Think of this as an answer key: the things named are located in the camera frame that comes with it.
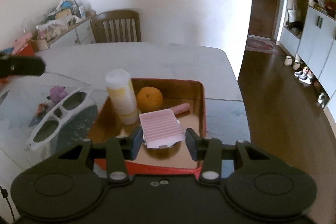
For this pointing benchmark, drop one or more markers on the patterned door mat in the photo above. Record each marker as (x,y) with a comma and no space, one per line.
(263,45)

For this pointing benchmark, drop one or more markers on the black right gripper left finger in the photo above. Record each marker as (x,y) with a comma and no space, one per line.
(120,149)

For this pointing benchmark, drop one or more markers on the white sideboard cabinet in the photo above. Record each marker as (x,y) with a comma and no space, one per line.
(77,34)

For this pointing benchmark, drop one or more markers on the brown wooden chair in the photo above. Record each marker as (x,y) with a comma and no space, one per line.
(117,26)

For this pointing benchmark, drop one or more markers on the pink ribbed case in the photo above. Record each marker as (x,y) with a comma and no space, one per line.
(161,124)

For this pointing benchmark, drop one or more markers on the white frame sunglasses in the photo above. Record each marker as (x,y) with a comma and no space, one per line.
(62,113)

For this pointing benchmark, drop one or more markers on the clutter pile on sideboard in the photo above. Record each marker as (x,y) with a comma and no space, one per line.
(56,21)

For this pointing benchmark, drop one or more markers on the pair of sneakers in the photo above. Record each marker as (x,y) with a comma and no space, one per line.
(305,76)

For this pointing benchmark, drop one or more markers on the yellow white cylindrical bottle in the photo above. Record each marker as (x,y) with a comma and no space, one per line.
(121,93)

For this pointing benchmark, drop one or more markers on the white hallway cabinet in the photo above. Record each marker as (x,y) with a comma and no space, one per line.
(309,33)

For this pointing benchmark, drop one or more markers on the red cardboard box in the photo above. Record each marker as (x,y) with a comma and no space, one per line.
(26,50)

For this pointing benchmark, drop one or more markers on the orange fruit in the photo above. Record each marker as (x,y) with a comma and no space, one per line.
(149,99)

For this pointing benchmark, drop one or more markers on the purple spiky plush toy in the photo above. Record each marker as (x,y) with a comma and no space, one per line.
(57,94)

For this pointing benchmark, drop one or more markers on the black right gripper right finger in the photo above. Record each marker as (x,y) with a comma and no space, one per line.
(209,151)

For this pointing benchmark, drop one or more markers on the pink cylindrical tube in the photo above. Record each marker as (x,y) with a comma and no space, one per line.
(180,109)

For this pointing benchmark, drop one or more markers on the pink folded cloth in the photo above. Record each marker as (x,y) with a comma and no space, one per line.
(22,41)

